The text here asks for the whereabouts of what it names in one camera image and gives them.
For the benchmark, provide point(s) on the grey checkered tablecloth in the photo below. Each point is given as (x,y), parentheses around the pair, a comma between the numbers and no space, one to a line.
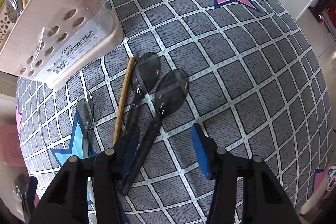
(255,87)

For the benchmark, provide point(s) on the dark translucent plastic spoon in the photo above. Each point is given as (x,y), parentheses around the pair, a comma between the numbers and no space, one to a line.
(144,78)

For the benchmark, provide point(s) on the pink plastic stool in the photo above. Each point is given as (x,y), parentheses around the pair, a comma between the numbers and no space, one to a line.
(11,153)

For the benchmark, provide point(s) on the beige plastic utensil holder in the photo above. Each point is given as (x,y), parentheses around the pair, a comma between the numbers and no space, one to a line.
(53,39)

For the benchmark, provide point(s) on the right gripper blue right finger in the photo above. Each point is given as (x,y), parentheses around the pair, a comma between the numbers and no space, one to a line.
(205,151)

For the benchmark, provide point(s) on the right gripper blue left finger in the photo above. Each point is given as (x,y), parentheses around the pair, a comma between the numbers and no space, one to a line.
(131,149)

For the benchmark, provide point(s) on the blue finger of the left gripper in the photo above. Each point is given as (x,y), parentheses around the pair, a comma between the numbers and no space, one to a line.
(31,195)

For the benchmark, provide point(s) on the bamboo chopstick crossing diagonal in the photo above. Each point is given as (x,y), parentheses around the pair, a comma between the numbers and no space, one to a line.
(123,98)

